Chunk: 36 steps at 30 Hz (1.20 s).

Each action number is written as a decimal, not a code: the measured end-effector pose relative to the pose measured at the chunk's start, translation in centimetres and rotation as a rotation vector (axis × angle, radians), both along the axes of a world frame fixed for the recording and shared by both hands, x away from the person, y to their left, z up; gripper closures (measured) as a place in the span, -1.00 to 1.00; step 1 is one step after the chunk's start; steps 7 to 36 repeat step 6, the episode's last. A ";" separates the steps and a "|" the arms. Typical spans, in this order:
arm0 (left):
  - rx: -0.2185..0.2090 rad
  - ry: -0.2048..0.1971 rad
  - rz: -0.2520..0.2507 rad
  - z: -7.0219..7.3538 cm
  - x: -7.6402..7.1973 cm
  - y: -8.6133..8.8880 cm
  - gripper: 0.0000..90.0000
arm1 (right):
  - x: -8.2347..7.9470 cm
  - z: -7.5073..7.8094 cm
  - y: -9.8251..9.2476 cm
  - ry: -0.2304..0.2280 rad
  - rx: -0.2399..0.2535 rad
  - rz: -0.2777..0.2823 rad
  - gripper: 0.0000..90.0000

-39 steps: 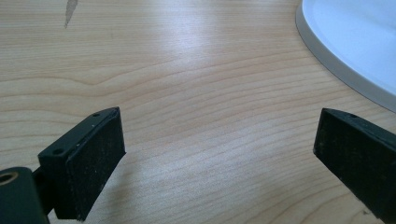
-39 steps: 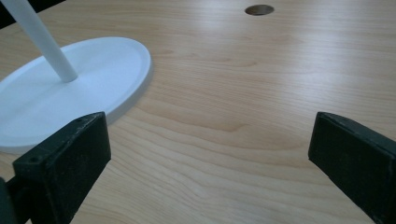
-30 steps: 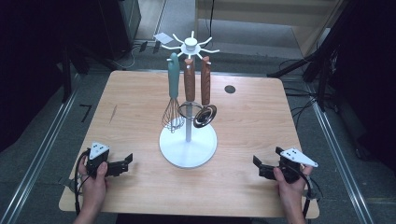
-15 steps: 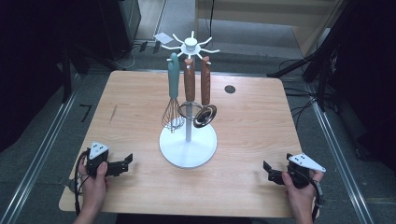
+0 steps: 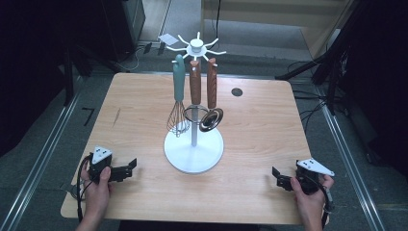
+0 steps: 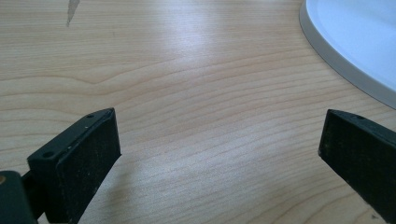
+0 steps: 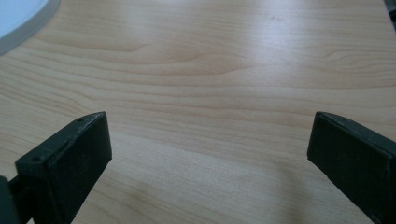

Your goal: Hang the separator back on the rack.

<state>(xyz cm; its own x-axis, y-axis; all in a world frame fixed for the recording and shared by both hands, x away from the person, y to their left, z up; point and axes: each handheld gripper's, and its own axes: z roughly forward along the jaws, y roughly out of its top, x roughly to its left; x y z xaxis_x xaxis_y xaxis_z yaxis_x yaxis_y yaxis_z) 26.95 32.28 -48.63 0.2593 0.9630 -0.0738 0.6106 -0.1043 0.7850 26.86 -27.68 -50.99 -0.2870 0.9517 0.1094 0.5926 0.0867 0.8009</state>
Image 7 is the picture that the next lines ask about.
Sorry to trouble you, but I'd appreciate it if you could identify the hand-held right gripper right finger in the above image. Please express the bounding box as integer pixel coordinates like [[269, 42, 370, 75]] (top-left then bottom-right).
[[306, 110, 396, 224]]

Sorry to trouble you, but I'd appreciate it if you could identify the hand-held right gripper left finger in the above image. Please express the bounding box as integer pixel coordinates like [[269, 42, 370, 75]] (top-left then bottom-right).
[[14, 110, 113, 224]]

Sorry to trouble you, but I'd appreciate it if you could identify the white utensil rack stand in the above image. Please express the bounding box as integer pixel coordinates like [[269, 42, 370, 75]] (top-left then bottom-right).
[[0, 0, 62, 57]]

